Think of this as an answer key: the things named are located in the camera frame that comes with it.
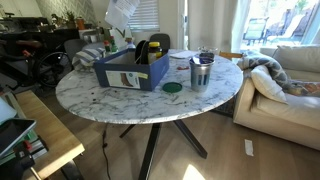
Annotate green round lid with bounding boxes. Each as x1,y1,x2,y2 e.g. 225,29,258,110
161,81,184,94

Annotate black tablet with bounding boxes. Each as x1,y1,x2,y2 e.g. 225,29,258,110
0,118,37,158

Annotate green bottle red cap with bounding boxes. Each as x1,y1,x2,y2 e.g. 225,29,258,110
109,35,119,54

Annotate white paper slip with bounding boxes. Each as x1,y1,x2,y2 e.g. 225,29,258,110
244,138,255,157

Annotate blue cardboard box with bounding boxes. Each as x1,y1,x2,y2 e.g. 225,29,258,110
93,48,170,92

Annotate white paper napkin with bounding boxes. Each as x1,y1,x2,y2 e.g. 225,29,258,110
169,49,198,60

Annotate dark grey chair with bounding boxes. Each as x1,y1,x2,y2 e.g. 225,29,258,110
149,33,171,52

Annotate striped cloth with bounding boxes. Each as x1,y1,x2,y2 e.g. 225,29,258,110
71,47,107,72

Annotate brown jar yellow lid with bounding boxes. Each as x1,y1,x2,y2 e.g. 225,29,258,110
147,41,163,64

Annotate white window blinds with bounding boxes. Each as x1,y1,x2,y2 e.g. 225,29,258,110
128,0,161,33

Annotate beige sofa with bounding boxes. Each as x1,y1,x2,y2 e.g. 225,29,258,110
233,44,320,151

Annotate black cabinet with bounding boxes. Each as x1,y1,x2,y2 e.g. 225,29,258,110
0,16,81,51

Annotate patio chair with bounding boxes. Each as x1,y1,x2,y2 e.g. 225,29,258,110
242,17,269,46

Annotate red black clamp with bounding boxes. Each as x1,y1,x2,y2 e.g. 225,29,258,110
13,139,38,169

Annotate black table base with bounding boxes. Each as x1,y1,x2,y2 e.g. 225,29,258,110
119,119,208,180

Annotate light grey chair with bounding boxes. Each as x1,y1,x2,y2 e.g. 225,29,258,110
63,38,88,63

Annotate white sofa pillow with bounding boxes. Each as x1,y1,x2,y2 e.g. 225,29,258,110
250,64,289,104

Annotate wooden bench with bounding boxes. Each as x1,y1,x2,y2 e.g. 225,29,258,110
14,89,86,180

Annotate black floor cable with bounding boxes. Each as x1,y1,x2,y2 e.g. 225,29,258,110
100,123,113,180

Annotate blue patterned cup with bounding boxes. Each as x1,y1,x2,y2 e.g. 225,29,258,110
188,53,216,93

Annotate orange container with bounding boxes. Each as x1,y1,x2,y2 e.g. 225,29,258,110
76,17,86,31

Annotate white plastic bottle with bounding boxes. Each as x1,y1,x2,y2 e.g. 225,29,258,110
125,37,137,50

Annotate wooden chair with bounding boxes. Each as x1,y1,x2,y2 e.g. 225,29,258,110
218,50,244,60

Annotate small clear glass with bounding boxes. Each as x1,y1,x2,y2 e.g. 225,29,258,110
198,45,219,56

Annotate brown sauce bottle red cap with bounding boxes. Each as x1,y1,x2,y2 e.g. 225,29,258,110
103,40,112,55

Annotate dark patterned rug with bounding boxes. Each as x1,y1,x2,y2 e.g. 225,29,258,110
211,95,238,118

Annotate beige curtain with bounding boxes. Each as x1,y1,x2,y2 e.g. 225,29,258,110
187,0,252,53

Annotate potted green plant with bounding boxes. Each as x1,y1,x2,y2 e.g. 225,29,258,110
63,10,77,29

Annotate black bicycle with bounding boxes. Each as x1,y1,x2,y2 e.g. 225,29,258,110
0,38,73,89

